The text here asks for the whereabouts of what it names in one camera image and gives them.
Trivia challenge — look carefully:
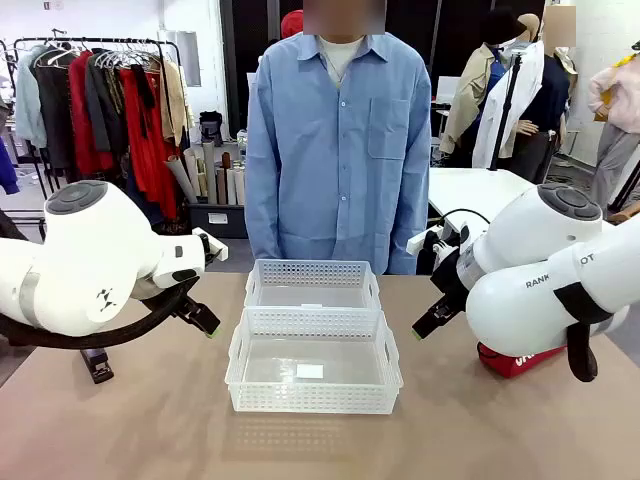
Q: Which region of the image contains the tall beige paper roll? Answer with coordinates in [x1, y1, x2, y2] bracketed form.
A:
[202, 141, 219, 205]

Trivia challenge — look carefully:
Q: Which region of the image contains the red hat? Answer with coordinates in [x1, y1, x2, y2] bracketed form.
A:
[279, 9, 306, 39]

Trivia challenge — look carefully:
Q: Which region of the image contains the red campus zipper pouch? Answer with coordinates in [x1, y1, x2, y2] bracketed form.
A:
[475, 340, 569, 380]

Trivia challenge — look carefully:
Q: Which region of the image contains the white board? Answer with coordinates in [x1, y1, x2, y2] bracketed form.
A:
[437, 75, 464, 101]

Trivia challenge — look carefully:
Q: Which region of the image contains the mannequin in pink sweater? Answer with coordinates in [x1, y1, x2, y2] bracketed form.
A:
[587, 42, 640, 211]

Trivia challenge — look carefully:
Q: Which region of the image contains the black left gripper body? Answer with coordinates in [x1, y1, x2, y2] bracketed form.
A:
[172, 288, 203, 322]

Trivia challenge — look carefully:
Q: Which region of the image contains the dark blue denim garment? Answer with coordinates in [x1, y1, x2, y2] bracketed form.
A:
[123, 167, 151, 211]

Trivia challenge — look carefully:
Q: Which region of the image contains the mannequin in white shirt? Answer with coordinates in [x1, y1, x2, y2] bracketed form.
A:
[472, 13, 546, 171]

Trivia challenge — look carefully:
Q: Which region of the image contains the light blue hanging garment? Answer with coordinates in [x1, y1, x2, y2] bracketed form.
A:
[14, 44, 49, 149]

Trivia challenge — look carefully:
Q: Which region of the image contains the black hat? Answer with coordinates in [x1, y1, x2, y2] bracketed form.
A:
[482, 7, 526, 49]

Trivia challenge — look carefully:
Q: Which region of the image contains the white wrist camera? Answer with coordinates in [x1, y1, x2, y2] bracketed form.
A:
[406, 222, 474, 257]
[191, 227, 230, 265]

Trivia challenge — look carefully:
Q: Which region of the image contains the person's left forearm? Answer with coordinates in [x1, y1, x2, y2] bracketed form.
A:
[387, 164, 432, 276]

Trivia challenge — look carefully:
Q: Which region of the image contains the white table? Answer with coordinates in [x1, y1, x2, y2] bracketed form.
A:
[427, 167, 539, 234]

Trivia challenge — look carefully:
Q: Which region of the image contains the long red dress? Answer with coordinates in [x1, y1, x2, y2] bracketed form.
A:
[119, 67, 179, 221]

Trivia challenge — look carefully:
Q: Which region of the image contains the mannequin in beige trench coat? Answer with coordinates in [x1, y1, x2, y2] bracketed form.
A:
[439, 42, 501, 169]

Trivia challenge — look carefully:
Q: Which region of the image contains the black bag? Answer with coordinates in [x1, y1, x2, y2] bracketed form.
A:
[198, 110, 225, 149]

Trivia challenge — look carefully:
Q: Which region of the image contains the person's right forearm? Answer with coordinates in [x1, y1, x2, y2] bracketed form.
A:
[244, 164, 284, 259]

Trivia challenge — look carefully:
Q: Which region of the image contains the black right arm cable sleeve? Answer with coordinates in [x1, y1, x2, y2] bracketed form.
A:
[553, 279, 615, 384]

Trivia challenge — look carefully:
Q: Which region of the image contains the black tripod pole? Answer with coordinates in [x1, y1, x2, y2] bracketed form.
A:
[489, 52, 524, 172]

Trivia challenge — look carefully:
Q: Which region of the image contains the dark storage crate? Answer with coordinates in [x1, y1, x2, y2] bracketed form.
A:
[188, 202, 249, 240]

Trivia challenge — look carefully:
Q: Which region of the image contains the black hanging jacket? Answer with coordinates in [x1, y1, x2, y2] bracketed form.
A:
[32, 62, 76, 171]

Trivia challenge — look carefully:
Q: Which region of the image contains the black hanging scarf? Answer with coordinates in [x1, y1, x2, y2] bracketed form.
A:
[130, 64, 157, 140]

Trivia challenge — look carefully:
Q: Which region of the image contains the black clothes rack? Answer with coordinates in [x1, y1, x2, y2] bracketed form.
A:
[12, 35, 185, 201]

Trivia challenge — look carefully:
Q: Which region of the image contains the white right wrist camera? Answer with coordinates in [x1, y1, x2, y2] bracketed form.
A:
[406, 222, 474, 257]

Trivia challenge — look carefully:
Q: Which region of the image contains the beige hanging garment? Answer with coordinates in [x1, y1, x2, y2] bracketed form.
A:
[159, 57, 194, 149]

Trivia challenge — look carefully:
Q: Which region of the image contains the small white perforated basket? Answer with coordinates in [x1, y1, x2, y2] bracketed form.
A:
[243, 258, 382, 312]

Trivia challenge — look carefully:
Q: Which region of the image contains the leopard print cloth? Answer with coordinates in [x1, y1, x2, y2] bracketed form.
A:
[152, 219, 194, 236]

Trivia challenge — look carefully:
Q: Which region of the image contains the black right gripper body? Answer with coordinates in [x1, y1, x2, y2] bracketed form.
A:
[429, 246, 475, 307]

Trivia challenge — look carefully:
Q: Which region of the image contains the dark grey hanging jacket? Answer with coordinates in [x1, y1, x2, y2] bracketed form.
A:
[84, 49, 129, 154]

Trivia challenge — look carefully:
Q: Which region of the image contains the grey paper roll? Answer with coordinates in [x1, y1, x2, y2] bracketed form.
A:
[164, 154, 199, 204]

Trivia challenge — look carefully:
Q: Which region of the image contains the red hanging garment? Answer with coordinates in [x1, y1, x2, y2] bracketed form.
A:
[68, 49, 116, 176]

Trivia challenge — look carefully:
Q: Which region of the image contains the large white perforated basket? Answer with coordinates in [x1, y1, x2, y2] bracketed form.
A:
[224, 305, 404, 415]

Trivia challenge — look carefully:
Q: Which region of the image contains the person in blue shirt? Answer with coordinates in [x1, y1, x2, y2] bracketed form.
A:
[244, 0, 434, 276]

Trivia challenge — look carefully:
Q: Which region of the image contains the thin black camera cable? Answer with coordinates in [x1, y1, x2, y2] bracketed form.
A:
[438, 208, 492, 236]

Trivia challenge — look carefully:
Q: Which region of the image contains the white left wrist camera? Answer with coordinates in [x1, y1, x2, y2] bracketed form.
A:
[191, 227, 230, 265]

